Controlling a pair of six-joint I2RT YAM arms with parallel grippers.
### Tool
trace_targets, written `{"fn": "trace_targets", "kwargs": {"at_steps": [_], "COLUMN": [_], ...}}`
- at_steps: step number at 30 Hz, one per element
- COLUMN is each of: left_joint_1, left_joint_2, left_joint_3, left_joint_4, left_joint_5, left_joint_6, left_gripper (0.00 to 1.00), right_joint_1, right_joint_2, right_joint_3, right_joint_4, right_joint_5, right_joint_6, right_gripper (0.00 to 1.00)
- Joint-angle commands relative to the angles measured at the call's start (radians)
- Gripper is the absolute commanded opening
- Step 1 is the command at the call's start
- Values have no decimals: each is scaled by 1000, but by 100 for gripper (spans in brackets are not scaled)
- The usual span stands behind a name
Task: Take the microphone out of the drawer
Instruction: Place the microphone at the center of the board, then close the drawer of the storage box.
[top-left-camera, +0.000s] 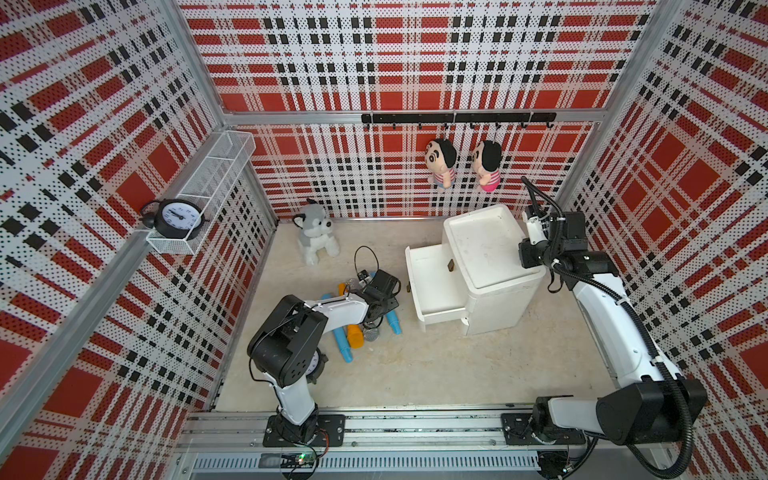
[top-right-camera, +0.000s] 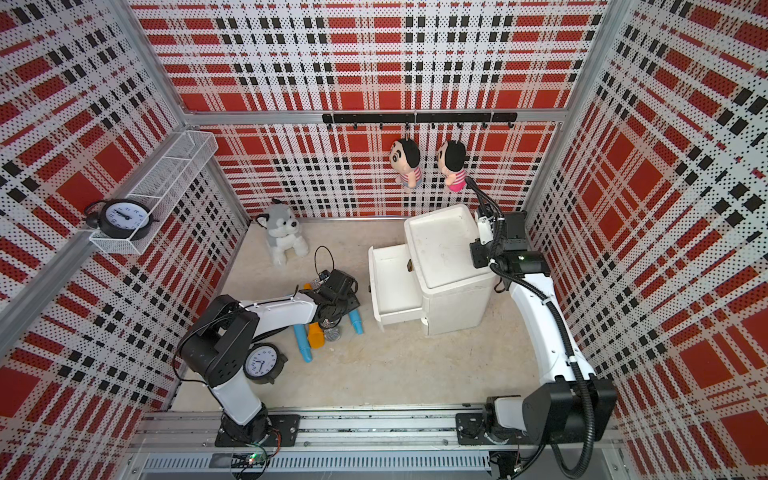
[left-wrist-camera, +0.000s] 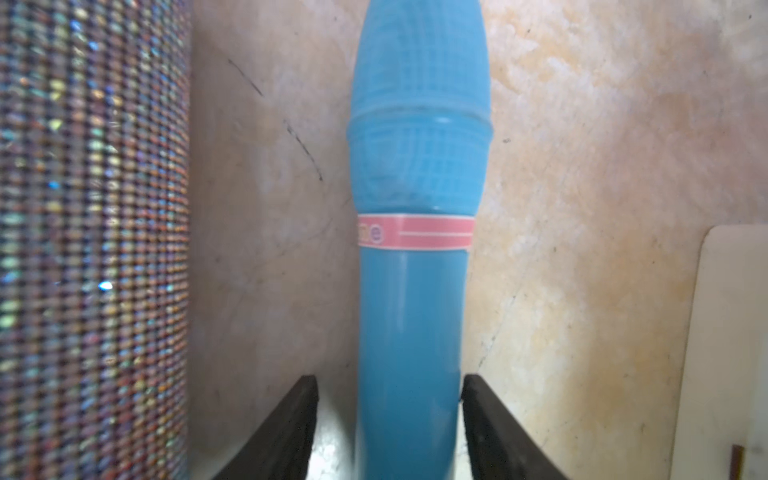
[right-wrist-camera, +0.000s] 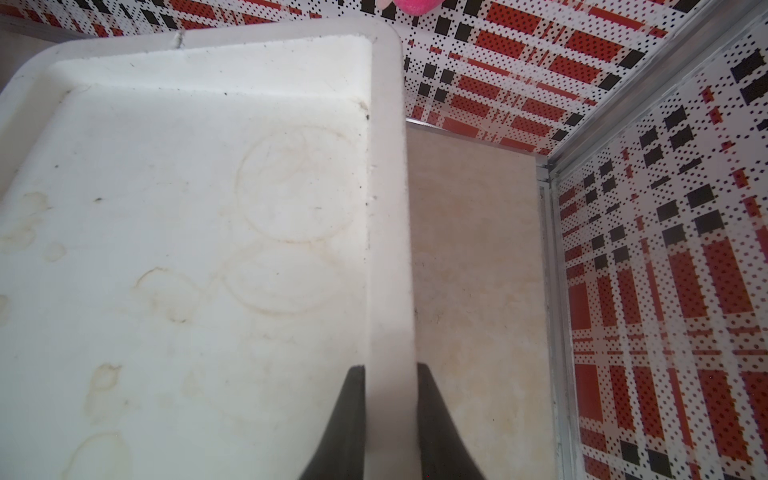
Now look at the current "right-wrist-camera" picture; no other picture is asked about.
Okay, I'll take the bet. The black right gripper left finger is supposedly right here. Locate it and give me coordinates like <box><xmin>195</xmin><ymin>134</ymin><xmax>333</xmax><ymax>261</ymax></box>
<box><xmin>300</xmin><ymin>365</ymin><xmax>366</xmax><ymax>480</ymax></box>

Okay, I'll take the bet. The pink-dressed plush doll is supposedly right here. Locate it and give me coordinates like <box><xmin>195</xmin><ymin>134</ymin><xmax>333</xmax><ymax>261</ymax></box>
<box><xmin>393</xmin><ymin>0</ymin><xmax>443</xmax><ymax>16</ymax></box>

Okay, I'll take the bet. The white plastic drawer cabinet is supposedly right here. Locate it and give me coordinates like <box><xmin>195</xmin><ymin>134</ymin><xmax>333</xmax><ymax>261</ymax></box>
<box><xmin>1</xmin><ymin>17</ymin><xmax>421</xmax><ymax>479</ymax></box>

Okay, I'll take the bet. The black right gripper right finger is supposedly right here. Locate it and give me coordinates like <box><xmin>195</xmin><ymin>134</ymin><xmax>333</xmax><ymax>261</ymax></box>
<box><xmin>417</xmin><ymin>363</ymin><xmax>484</xmax><ymax>480</ymax></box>

